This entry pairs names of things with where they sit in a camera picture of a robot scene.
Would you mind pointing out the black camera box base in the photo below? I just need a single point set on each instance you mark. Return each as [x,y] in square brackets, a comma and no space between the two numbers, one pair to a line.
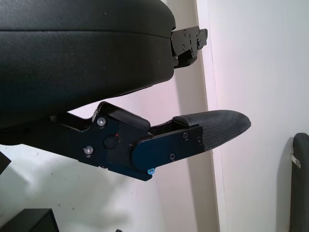
[38,221]

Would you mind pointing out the black RealSense box lid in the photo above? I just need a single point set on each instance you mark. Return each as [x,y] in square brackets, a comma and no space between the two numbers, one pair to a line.
[3,162]

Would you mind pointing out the black padded chair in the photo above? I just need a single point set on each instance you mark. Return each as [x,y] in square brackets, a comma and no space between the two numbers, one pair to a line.
[300,183]

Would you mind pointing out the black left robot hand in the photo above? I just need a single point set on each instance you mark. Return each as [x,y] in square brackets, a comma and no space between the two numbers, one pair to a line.
[72,60]

